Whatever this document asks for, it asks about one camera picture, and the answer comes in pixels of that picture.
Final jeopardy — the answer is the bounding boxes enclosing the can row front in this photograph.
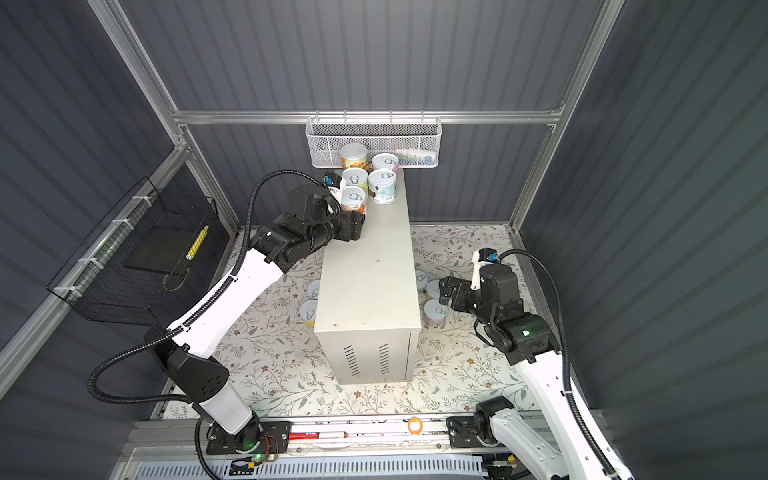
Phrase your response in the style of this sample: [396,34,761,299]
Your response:
[340,186,368,215]

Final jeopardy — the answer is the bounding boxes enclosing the green labelled can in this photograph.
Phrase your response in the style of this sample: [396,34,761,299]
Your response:
[342,167,368,191]

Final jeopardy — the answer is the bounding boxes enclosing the yellow orange labelled can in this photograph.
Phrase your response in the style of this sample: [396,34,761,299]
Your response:
[339,142,370,171]

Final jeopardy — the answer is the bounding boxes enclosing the pink labelled can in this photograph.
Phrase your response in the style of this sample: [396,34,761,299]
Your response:
[371,152,399,173]

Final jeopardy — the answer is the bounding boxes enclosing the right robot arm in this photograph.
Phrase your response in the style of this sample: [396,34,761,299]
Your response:
[439,248,633,479]

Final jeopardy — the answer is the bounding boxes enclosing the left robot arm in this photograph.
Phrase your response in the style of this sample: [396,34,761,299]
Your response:
[87,172,365,453]

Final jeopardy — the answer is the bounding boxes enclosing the white metal cabinet counter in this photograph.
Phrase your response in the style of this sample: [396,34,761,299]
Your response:
[314,176,422,385]

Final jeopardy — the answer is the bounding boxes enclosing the tubes in white basket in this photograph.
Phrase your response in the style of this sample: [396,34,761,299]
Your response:
[395,148,437,166]

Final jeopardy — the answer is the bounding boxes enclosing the yellow strip in basket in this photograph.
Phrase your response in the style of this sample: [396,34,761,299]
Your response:
[185,225,209,261]

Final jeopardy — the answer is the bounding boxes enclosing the red white marker pen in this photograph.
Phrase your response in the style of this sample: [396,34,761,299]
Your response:
[289,431,371,442]

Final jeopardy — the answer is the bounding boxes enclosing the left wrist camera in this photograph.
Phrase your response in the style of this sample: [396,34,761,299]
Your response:
[322,171,343,203]

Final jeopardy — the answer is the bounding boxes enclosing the white wire mesh basket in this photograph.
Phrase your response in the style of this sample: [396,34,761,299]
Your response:
[305,117,443,169]

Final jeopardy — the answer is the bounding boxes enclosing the black wire basket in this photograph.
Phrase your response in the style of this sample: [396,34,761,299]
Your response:
[47,169,230,329]

